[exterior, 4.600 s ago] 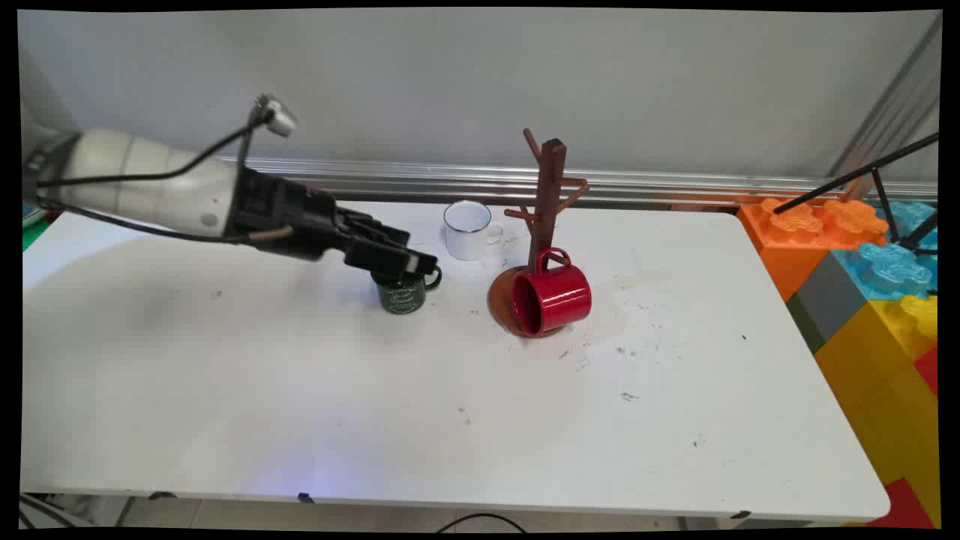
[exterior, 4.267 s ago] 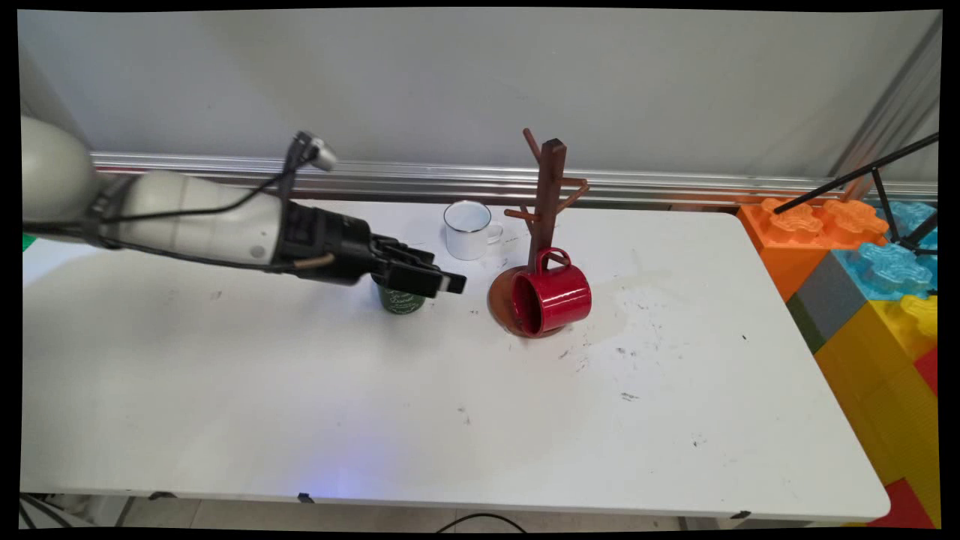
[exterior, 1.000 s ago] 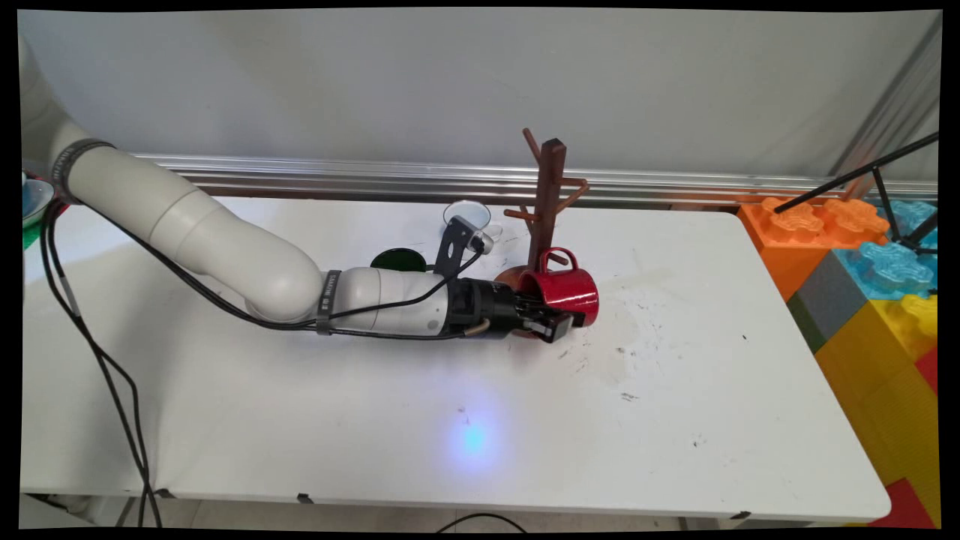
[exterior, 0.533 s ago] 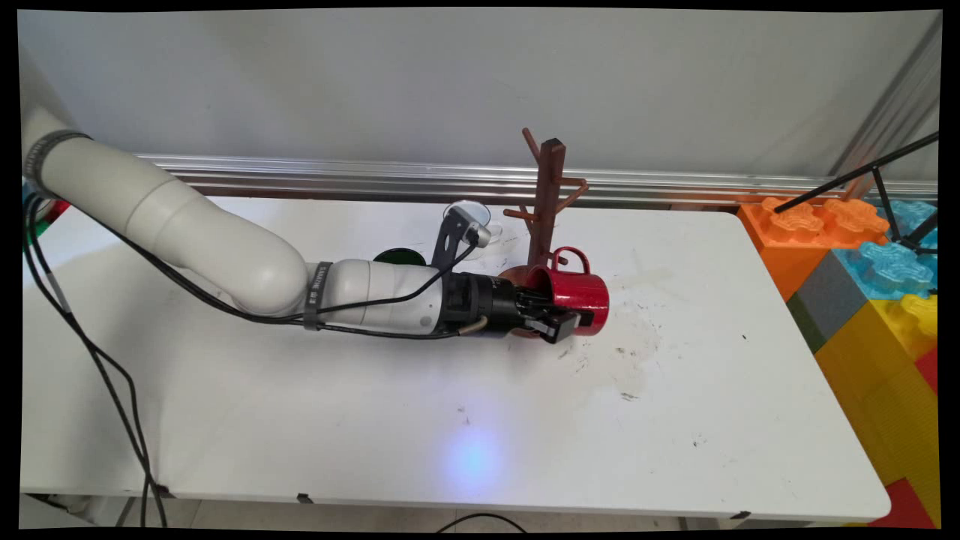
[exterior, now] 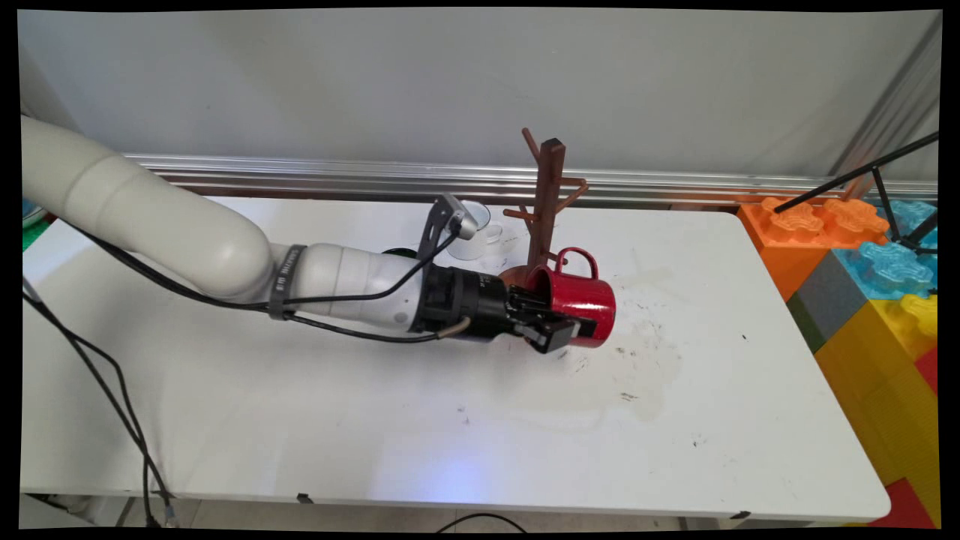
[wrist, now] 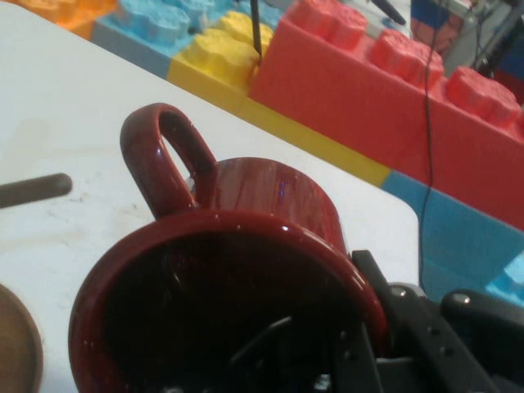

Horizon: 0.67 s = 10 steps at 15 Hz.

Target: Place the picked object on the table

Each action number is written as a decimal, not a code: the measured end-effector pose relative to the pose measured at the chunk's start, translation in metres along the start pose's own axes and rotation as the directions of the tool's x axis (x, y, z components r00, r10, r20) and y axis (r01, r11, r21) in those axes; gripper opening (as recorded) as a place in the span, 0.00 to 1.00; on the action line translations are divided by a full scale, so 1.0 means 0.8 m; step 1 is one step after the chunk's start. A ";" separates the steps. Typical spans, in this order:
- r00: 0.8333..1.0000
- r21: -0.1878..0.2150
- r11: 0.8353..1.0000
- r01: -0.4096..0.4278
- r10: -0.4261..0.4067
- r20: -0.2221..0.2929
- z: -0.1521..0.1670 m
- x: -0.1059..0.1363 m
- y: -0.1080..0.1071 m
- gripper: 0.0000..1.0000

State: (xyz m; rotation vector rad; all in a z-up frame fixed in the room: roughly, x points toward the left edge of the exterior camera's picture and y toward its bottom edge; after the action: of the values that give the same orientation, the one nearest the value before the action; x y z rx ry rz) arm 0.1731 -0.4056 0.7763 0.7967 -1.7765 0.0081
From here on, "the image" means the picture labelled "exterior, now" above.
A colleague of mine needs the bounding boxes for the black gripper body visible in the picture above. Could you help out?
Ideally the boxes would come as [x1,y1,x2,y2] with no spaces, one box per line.
[411,264,527,345]

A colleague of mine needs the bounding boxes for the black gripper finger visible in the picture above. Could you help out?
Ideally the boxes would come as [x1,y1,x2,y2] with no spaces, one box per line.
[517,313,584,356]
[510,288,557,317]

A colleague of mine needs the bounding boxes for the red mug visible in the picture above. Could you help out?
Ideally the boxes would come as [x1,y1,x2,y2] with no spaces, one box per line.
[523,247,618,350]

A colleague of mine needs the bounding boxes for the white enamel mug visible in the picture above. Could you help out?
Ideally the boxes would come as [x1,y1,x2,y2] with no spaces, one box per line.
[448,199,506,262]

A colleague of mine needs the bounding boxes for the brown wooden mug tree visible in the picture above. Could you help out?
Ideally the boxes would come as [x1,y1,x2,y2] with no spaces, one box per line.
[498,127,592,290]

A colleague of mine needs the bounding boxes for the orange foam block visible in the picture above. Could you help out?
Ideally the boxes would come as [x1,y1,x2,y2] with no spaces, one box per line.
[736,196,890,302]

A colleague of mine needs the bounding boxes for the grey foam block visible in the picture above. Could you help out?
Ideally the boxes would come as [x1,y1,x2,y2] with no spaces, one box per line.
[786,250,871,355]

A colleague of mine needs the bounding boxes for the colourful giant toy bricks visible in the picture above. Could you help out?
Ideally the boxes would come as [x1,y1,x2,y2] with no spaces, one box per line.
[813,294,942,527]

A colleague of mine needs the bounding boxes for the blue foam block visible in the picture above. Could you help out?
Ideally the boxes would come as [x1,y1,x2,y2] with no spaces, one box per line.
[831,200,940,302]

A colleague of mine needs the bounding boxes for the black tripod stand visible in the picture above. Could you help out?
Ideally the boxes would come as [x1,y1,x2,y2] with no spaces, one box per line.
[772,132,941,253]

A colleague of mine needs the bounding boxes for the red foam block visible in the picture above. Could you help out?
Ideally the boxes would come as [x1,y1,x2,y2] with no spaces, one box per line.
[866,478,936,530]

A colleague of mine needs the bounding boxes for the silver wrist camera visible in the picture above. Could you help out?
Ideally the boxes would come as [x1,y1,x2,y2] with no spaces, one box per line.
[448,208,479,242]

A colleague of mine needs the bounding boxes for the black camera bracket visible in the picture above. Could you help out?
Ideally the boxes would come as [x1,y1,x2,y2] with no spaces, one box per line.
[418,193,467,265]

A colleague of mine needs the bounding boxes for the aluminium wall rail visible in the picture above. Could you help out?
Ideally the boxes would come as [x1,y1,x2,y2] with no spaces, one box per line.
[124,154,939,205]

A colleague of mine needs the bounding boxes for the black floor cable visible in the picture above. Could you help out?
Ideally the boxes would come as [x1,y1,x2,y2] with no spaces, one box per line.
[433,512,528,534]

